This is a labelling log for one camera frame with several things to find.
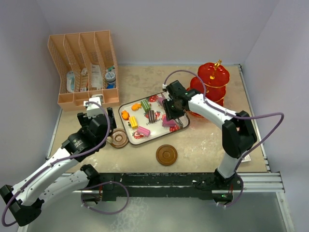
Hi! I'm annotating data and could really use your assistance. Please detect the metal serving tongs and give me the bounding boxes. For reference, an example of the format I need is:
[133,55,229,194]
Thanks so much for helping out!
[156,96,185,129]

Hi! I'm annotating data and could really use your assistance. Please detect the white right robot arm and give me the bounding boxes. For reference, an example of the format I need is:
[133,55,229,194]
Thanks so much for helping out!
[162,81,257,189]

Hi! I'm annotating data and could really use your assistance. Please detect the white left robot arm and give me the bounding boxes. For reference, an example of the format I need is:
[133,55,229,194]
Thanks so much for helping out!
[0,107,115,227]

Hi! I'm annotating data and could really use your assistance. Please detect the orange fish cake left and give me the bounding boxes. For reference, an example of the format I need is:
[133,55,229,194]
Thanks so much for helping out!
[121,110,130,120]

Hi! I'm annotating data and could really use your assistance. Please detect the orange fish cake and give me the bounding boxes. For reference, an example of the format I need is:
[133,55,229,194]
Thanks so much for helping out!
[131,103,142,112]
[121,110,130,120]

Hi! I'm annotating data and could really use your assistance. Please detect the purple fuzzy sweet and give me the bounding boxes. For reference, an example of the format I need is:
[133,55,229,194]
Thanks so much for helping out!
[157,97,164,108]

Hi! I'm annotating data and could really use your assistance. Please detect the beige ceramic mug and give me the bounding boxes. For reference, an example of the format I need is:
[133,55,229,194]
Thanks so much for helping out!
[106,136,113,144]

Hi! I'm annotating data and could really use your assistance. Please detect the yellow toy cake slice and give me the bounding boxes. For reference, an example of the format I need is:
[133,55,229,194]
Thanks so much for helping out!
[129,116,138,129]

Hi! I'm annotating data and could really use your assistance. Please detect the orange fish cake upper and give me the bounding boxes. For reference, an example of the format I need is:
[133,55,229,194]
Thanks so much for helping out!
[131,103,142,112]

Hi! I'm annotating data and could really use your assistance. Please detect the brown coaster by mug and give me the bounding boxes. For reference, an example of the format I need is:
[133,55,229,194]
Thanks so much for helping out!
[111,129,128,148]

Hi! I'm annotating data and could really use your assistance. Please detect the brown toy cake slice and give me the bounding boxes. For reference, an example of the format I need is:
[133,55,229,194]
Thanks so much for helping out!
[148,110,156,123]

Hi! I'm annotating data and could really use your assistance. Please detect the green toy cake slice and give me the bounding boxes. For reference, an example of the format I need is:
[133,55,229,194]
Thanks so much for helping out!
[140,99,151,113]

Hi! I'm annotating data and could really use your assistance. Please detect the white strawberry tray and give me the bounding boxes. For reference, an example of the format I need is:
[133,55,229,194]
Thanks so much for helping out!
[118,92,190,145]

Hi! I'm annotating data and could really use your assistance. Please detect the blue white round tin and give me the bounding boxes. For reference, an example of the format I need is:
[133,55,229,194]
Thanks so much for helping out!
[105,71,116,83]

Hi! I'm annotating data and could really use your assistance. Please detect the pink toy cake slice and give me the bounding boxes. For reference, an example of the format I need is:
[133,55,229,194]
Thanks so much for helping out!
[137,126,151,137]

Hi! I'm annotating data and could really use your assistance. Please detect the white sachet packet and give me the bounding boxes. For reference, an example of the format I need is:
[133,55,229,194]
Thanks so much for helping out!
[91,64,103,89]

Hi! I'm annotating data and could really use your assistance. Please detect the red three-tier stand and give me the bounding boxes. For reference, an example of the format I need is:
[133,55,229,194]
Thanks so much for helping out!
[187,60,230,106]

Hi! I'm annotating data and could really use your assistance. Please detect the small boxed packets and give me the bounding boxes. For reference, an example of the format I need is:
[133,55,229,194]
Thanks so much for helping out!
[80,68,88,92]

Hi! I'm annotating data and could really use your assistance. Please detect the brown coaster centre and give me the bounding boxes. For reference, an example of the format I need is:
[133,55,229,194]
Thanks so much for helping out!
[156,145,178,166]

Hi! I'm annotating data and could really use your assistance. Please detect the blue white pouch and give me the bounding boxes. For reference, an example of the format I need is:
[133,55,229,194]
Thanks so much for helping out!
[66,71,75,93]

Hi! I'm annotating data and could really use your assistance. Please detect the pink desk organizer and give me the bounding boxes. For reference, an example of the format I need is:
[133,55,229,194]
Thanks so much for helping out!
[48,30,120,111]

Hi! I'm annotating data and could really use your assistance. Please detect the white red card box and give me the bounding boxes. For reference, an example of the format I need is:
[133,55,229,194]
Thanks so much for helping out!
[241,155,251,162]

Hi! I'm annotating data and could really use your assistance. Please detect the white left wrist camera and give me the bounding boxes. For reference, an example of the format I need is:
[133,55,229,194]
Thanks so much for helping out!
[83,97,103,118]

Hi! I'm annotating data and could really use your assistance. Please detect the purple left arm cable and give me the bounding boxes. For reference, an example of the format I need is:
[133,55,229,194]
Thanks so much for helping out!
[1,101,111,228]

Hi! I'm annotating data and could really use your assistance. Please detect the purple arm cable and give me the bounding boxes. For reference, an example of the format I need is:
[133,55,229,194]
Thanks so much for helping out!
[1,101,111,228]
[163,70,285,172]

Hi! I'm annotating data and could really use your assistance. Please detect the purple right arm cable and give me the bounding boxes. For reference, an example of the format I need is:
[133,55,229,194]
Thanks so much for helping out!
[163,70,285,172]

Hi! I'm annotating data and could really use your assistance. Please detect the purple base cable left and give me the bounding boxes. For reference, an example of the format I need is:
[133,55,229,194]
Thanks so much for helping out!
[81,180,130,215]

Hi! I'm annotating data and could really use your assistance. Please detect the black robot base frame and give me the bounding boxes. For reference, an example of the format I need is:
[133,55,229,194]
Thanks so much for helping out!
[79,164,242,203]

